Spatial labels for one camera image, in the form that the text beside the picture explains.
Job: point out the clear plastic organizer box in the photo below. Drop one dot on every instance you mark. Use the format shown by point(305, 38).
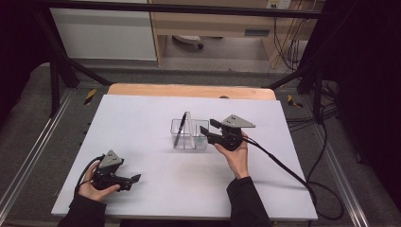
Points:
point(184, 138)

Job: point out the person's right hand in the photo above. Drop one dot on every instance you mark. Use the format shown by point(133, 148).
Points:
point(238, 162)

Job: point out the office chair base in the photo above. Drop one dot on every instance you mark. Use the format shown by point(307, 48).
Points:
point(187, 39)

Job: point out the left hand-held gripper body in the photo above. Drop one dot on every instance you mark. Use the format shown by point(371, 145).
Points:
point(105, 178)

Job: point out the white wall outlet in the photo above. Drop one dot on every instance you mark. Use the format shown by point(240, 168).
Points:
point(279, 3)

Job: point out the white cabinet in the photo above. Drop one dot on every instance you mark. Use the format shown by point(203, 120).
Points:
point(101, 34)

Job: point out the black curtain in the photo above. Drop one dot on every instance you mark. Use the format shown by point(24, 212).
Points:
point(15, 47)
point(369, 78)

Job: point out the aluminium floor rail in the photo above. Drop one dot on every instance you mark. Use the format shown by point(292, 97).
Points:
point(345, 189)
point(38, 143)

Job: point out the wooden desk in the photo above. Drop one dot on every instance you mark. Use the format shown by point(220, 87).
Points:
point(220, 22)

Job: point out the white pen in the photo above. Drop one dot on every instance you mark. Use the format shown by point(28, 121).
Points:
point(190, 129)

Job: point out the black pen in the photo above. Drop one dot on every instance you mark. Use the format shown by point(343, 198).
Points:
point(181, 127)

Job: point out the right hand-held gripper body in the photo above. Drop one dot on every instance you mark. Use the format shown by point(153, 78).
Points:
point(231, 138)

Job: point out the person's left hand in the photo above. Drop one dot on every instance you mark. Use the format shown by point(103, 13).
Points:
point(91, 193)

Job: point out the white table cover board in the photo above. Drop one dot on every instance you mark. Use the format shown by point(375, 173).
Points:
point(157, 176)

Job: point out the black metal frame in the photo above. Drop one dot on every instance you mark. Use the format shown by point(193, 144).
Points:
point(189, 9)

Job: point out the yellow black tape strip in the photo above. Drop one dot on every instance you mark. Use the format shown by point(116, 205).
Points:
point(90, 96)
point(293, 101)

